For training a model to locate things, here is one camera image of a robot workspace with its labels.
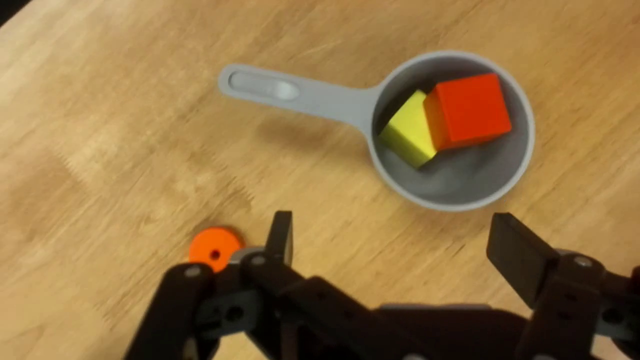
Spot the yellow cube block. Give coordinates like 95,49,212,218
378,89,439,171

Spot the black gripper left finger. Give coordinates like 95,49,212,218
123,211,376,360

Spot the orange ring disc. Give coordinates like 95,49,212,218
186,227,245,276

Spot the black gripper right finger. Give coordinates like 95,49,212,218
486,211,640,360

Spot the orange cube block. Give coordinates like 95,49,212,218
422,70,516,153

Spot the gray measuring cup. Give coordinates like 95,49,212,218
216,49,537,214

